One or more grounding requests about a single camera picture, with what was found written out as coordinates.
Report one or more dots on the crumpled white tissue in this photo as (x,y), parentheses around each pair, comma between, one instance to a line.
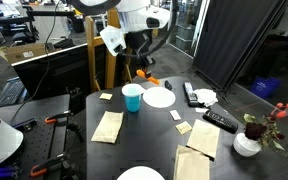
(206,97)

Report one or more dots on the black keyboard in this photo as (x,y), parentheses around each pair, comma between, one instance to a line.
(10,93)

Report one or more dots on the white paper plate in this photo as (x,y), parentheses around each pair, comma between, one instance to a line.
(159,97)
(140,174)

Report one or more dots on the long black remote control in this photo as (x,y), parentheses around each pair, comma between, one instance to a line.
(191,96)

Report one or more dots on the black background workbench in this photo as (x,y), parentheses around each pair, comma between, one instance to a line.
(4,21)

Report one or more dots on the orange marker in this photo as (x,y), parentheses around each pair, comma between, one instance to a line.
(153,80)

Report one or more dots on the wide black remote control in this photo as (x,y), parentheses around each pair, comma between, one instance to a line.
(220,121)

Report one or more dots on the wooden frame stand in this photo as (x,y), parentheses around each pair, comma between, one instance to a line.
(91,66)

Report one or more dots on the small black remote control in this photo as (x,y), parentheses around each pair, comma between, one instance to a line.
(168,85)

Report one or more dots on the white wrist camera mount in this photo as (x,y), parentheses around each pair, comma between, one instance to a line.
(112,40)

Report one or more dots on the black camera stand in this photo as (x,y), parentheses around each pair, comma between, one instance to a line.
(74,96)

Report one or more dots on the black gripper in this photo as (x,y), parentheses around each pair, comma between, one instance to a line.
(137,43)

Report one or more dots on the cardboard box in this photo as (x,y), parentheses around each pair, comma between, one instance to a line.
(20,53)

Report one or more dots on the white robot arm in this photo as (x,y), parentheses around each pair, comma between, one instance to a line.
(134,16)

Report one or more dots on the small white pink card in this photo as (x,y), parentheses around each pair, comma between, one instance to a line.
(175,115)

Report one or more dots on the white round vase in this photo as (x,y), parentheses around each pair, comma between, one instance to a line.
(245,148)

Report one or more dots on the black perforated breadboard table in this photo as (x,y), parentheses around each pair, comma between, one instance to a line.
(40,143)

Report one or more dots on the small white paper slip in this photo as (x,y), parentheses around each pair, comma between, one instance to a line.
(201,109)

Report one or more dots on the black divider panel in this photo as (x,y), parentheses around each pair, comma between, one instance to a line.
(237,36)

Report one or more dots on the blue plastic bin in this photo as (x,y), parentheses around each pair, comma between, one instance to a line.
(264,87)

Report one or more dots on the yellow sticky note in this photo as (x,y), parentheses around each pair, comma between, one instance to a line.
(184,128)
(106,96)

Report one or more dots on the black orange bar clamp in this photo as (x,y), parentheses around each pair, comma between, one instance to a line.
(55,117)
(47,165)

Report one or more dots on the brown paper napkin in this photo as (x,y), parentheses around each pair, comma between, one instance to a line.
(190,165)
(108,127)
(204,137)

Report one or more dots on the small black device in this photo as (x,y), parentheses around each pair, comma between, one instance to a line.
(25,125)

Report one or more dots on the blue plastic cup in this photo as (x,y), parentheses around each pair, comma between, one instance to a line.
(132,103)

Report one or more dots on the dark rose flower bunch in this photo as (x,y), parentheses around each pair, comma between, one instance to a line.
(254,130)

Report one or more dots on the large black monitor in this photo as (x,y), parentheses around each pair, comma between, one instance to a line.
(60,73)

